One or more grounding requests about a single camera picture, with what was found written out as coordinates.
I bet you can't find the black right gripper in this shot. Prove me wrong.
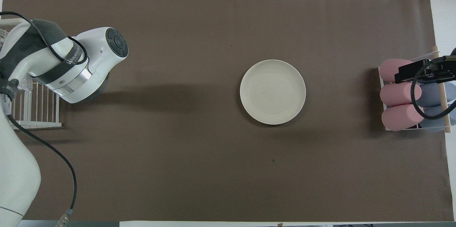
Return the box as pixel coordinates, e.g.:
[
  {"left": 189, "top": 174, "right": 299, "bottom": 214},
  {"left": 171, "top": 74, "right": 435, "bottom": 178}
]
[{"left": 394, "top": 57, "right": 456, "bottom": 83}]

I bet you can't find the cream round plate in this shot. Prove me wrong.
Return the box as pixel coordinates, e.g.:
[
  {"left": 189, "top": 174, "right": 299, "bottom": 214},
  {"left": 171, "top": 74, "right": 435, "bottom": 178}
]
[{"left": 240, "top": 60, "right": 306, "bottom": 125}]

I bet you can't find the pink plastic cup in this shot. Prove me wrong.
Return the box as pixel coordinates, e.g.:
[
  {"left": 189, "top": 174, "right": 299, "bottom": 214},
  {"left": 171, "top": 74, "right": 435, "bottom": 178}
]
[
  {"left": 380, "top": 82, "right": 422, "bottom": 107},
  {"left": 379, "top": 59, "right": 414, "bottom": 82},
  {"left": 381, "top": 104, "right": 425, "bottom": 131}
]

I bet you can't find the blue plastic cup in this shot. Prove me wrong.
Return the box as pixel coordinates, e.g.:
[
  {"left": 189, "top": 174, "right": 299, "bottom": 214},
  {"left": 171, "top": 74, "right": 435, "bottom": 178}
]
[
  {"left": 419, "top": 82, "right": 456, "bottom": 108},
  {"left": 422, "top": 105, "right": 456, "bottom": 133}
]

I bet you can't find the small white cup rack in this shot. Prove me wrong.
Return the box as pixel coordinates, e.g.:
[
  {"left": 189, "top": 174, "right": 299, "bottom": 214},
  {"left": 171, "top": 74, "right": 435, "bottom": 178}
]
[{"left": 378, "top": 46, "right": 452, "bottom": 134}]

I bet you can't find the brown table mat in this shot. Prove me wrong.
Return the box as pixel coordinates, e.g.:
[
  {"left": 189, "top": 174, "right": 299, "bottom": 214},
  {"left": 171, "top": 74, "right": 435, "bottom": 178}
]
[{"left": 0, "top": 0, "right": 455, "bottom": 222}]

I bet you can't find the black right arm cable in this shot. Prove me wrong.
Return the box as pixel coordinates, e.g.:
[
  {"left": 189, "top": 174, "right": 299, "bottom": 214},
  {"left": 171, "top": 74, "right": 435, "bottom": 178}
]
[{"left": 410, "top": 47, "right": 456, "bottom": 120}]

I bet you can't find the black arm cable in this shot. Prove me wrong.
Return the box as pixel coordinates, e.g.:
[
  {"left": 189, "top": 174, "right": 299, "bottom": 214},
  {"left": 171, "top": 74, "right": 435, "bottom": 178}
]
[
  {"left": 0, "top": 11, "right": 89, "bottom": 220},
  {"left": 410, "top": 47, "right": 456, "bottom": 120}
]

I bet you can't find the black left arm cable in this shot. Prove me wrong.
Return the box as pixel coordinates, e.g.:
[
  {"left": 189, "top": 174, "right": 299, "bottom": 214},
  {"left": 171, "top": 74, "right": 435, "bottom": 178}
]
[{"left": 0, "top": 11, "right": 89, "bottom": 220}]

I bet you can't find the white wire dish rack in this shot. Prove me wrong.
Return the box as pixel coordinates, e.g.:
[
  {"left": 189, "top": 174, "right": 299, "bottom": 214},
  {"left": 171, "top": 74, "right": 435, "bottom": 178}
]
[{"left": 0, "top": 19, "right": 62, "bottom": 130}]

